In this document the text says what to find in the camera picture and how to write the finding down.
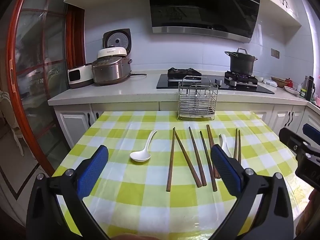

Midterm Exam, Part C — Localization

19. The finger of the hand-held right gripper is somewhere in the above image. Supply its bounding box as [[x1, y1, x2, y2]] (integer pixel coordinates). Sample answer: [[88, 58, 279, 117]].
[[279, 127, 310, 160], [302, 124, 320, 145]]

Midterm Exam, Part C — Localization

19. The white box appliance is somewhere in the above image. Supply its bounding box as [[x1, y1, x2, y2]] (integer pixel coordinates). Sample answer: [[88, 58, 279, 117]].
[[67, 64, 94, 89]]

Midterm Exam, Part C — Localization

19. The brown wicker basket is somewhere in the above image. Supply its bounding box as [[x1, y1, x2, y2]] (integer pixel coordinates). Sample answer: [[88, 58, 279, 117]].
[[271, 77, 287, 88]]

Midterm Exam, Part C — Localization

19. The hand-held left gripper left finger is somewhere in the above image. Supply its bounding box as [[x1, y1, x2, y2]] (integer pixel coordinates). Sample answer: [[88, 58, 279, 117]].
[[26, 145, 110, 240]]

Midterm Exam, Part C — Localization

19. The green checkered tablecloth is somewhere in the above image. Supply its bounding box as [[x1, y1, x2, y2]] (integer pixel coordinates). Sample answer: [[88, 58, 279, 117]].
[[51, 110, 303, 240]]

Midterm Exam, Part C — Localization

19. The black stock pot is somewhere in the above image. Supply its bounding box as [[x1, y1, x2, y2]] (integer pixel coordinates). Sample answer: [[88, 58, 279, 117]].
[[224, 48, 258, 77]]

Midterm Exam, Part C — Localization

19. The white rice cooker open lid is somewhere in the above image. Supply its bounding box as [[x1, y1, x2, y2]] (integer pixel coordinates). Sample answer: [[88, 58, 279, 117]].
[[97, 28, 132, 60]]

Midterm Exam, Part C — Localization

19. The red framed glass door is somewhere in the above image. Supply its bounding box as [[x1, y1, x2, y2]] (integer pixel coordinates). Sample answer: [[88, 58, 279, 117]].
[[6, 0, 85, 178]]

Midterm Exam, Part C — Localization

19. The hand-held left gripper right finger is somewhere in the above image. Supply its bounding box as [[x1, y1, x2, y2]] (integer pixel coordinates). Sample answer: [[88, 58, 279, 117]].
[[210, 144, 294, 240]]

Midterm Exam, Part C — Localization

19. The black glass cooktop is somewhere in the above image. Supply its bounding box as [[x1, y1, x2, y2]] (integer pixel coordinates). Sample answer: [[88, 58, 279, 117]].
[[156, 74, 275, 95]]

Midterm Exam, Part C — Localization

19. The empty black burner grate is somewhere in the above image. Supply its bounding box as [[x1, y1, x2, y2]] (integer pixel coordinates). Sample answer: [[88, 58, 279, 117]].
[[167, 67, 202, 82]]

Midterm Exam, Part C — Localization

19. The person's right hand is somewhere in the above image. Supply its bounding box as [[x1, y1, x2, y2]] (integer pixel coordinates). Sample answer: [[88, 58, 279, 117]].
[[295, 189, 320, 240]]

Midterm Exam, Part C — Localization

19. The black burner grate under pot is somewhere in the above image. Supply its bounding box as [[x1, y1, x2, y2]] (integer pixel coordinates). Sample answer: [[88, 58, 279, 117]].
[[224, 70, 258, 85]]

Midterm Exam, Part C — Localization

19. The metal wire utensil rack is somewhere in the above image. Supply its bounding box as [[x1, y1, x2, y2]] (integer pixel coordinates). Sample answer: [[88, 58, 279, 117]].
[[177, 75, 218, 122]]

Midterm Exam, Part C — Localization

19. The large white ceramic spoon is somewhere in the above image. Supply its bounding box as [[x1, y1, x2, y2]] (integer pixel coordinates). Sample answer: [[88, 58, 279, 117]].
[[129, 130, 158, 162]]

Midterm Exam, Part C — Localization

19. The small white ceramic spoon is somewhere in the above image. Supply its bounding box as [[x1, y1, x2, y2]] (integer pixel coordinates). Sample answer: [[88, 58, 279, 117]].
[[219, 134, 233, 158]]

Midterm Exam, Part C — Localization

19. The black range hood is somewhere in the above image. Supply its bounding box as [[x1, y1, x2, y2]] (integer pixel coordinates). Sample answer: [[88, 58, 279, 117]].
[[147, 0, 262, 43]]

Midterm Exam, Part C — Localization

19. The steel rice cooker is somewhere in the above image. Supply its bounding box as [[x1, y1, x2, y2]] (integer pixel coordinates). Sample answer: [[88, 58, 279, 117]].
[[91, 56, 133, 85]]

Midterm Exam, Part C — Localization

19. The white dish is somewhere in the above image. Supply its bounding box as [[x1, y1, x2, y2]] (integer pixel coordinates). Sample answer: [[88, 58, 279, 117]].
[[284, 86, 300, 97]]

